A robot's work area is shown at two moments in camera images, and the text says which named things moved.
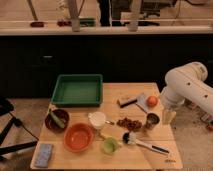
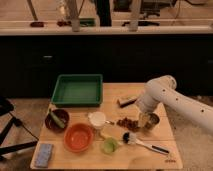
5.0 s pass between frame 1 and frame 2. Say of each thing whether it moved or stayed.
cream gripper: moved
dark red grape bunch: stayed
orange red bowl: stayed
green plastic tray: stayed
